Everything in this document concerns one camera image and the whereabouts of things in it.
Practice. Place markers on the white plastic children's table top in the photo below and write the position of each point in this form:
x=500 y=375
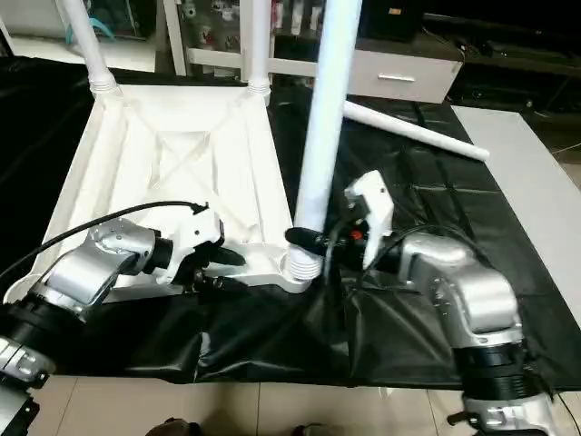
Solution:
x=145 y=154

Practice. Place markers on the white plastic table leg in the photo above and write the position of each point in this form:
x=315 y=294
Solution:
x=86 y=45
x=258 y=45
x=427 y=134
x=327 y=109

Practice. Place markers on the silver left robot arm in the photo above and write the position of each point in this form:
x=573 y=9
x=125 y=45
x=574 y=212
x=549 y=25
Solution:
x=73 y=272

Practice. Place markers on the black plastic work mat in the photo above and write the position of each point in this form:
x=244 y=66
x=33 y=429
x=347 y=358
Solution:
x=436 y=200

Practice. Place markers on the white low drawer unit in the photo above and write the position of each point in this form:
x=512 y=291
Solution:
x=399 y=77

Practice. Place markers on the white side table board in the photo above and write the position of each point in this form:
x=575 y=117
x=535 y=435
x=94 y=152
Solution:
x=531 y=191

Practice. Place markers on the white glass door cabinet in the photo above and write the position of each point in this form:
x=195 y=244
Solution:
x=209 y=36

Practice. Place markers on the black box with yellow label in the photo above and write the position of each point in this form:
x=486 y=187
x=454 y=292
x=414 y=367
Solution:
x=395 y=11

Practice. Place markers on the teal plastic object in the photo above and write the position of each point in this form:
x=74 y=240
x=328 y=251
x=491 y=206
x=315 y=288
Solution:
x=91 y=27

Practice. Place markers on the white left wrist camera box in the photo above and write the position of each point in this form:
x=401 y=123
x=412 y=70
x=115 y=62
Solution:
x=195 y=232

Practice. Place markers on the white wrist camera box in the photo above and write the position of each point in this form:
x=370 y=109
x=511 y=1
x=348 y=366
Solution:
x=372 y=204
x=195 y=232

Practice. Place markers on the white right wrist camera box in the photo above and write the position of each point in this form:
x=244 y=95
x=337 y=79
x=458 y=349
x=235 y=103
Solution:
x=372 y=204

